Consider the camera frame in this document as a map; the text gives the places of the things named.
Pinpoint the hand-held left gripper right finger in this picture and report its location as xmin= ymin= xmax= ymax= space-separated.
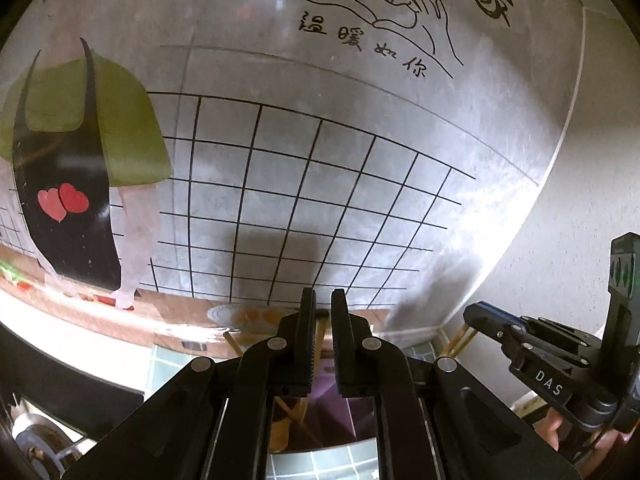
xmin=331 ymin=288 xmax=581 ymax=480

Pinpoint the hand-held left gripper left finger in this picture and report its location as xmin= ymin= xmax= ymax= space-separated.
xmin=62 ymin=287 xmax=318 ymax=480

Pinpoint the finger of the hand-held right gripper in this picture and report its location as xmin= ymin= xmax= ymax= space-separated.
xmin=463 ymin=304 xmax=522 ymax=344
xmin=476 ymin=301 xmax=527 ymax=325

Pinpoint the purple plastic container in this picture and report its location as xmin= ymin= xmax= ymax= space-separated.
xmin=270 ymin=350 xmax=381 ymax=453

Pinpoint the person's right hand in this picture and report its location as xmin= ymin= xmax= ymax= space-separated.
xmin=545 ymin=406 xmax=640 ymax=465

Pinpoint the green checkered table mat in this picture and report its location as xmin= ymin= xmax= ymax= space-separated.
xmin=149 ymin=341 xmax=442 ymax=480

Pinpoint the black gas stove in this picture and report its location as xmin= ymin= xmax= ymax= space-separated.
xmin=0 ymin=322 xmax=146 ymax=443

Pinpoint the brass stove burner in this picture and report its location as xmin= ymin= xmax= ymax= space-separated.
xmin=9 ymin=394 xmax=87 ymax=480

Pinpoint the cartoon couple wall poster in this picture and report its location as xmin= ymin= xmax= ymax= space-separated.
xmin=0 ymin=0 xmax=588 ymax=356

